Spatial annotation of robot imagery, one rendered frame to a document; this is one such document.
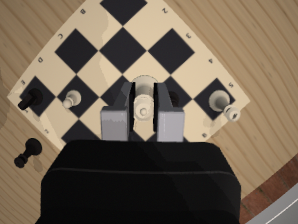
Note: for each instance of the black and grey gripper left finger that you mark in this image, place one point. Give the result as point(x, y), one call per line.
point(117, 120)

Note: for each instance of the chessboard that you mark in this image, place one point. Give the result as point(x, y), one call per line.
point(108, 42)

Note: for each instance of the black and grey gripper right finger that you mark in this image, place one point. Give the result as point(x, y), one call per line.
point(168, 121)

